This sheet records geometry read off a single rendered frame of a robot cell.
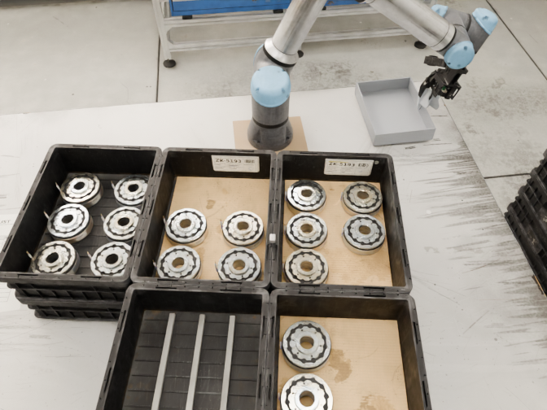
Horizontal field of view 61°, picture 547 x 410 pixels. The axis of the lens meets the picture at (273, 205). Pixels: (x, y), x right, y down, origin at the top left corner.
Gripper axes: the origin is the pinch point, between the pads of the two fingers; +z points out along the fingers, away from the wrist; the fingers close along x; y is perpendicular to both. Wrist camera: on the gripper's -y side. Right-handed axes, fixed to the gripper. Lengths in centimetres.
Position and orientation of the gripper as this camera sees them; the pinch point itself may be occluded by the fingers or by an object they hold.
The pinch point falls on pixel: (421, 105)
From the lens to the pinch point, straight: 169.8
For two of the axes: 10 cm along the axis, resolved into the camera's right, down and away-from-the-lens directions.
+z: -2.9, 6.2, 7.3
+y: 1.9, 7.8, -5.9
